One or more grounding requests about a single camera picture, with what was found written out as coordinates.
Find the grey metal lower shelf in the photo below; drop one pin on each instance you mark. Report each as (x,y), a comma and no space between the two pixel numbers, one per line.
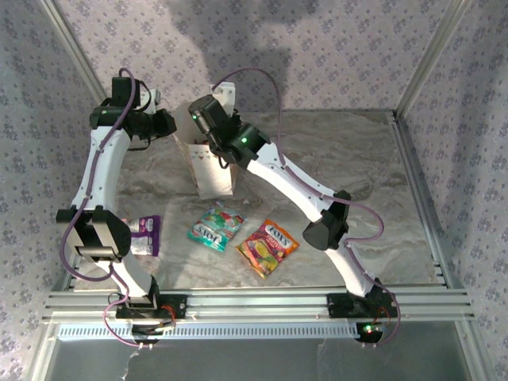
(258,361)

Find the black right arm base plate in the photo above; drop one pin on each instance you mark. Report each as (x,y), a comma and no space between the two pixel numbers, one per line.
(337,305)

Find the white paper bag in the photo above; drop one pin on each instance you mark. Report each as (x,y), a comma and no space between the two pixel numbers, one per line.
(212,180)

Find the aluminium frame post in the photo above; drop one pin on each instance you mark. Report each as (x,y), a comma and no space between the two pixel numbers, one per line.
(82,59)
(430,55)

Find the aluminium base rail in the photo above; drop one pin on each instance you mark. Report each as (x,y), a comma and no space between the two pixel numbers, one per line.
(258,303)

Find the orange Fox's candy bag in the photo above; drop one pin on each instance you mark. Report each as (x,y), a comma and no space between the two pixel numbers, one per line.
(266,248)

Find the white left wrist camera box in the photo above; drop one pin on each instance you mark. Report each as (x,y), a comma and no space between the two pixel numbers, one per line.
(150,99)

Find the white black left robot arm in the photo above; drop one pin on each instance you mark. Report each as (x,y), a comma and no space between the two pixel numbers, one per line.
(101,170)

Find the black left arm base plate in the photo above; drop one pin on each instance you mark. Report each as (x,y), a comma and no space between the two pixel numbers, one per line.
(178,307)

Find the teal Fox's candy bag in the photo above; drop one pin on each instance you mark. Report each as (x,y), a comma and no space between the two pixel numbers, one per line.
(216,230)

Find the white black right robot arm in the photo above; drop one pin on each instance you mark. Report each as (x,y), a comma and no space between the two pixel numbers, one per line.
(293,182)

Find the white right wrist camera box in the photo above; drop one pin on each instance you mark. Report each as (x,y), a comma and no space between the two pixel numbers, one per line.
(227,95)

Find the purple and silver candy bag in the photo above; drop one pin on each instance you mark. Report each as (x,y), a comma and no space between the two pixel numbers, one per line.
(147,238)

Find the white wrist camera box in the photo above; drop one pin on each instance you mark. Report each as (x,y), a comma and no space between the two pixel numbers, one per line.
(227,95)
(150,99)

